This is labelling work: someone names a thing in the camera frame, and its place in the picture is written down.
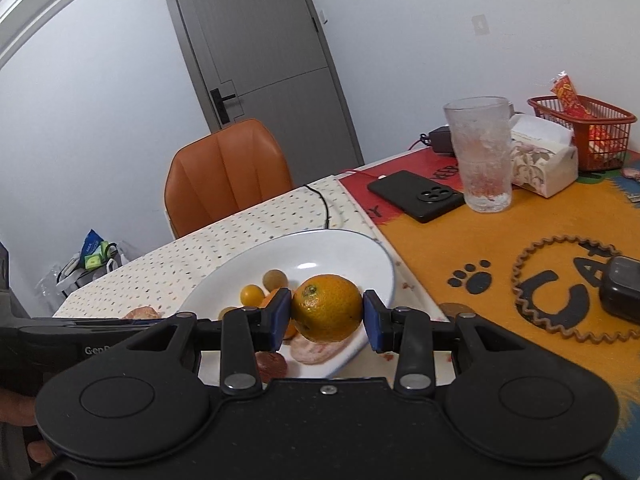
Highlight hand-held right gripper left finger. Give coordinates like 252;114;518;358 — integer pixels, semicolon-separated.
120;287;292;396

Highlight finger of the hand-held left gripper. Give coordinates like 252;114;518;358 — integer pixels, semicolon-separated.
30;316;171;331

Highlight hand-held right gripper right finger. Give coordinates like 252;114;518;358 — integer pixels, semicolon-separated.
363;289;538;395

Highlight small red fruit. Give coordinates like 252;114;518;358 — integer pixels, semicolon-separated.
255;351;288;381

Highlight peeled orange half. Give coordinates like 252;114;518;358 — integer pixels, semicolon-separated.
122;306;166;320
290;332;353;365

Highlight large orange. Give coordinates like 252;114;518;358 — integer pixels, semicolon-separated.
291;274;364;343

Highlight white plate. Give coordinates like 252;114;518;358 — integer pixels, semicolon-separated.
177;229;397;378

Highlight person's left hand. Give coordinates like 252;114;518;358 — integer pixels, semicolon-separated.
0;389;55;465

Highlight white plastic bag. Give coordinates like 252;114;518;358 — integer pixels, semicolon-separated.
35;255;131;301

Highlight blue green packets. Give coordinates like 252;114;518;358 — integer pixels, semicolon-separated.
80;230;118;271

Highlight orange cat mat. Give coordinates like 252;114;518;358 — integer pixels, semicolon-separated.
372;147;640;476

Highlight floral tablecloth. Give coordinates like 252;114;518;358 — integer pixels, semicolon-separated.
52;172;451;381

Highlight black phone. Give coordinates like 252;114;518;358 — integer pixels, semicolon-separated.
367;170;467;224

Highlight orange chair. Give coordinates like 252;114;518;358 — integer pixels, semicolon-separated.
164;119;294;240

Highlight red mat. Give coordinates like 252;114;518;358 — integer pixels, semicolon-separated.
338;147;463;226

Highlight black charger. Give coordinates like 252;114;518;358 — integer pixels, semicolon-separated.
420;125;456;157

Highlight tall clear glass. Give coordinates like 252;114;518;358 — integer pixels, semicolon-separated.
443;96;514;213

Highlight patterned tissue box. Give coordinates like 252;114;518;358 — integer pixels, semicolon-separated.
507;114;579;199

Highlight black case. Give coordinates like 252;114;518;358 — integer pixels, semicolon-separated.
598;256;640;323

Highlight grey door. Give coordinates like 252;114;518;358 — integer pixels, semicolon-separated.
161;0;364;166

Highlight red snack packet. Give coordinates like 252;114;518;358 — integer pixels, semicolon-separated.
550;71;623;158

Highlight red plastic basket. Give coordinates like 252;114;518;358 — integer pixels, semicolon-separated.
527;95;638;172

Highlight black cable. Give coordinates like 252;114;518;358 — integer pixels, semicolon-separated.
304;184;331;232

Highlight black door handle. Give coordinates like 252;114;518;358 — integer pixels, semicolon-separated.
210;87;238;126

